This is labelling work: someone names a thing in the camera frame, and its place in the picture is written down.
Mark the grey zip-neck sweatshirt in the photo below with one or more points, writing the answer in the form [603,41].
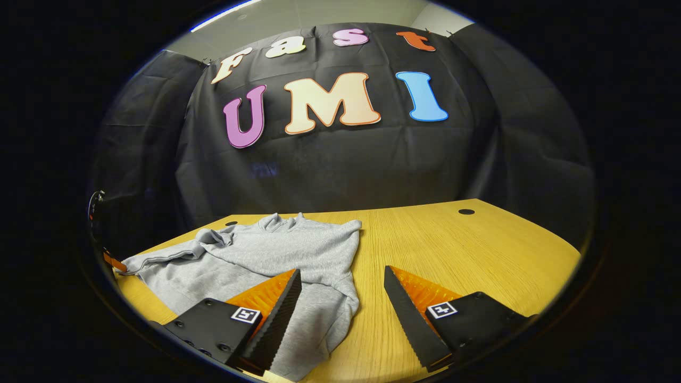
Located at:
[298,250]

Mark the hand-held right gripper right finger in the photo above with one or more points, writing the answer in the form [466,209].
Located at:
[409,330]

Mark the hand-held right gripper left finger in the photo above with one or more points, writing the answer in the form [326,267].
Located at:
[276,324]

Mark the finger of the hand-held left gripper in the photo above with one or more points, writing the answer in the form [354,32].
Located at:
[114,261]

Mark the black backdrop cloth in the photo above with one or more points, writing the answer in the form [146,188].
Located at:
[340,175]

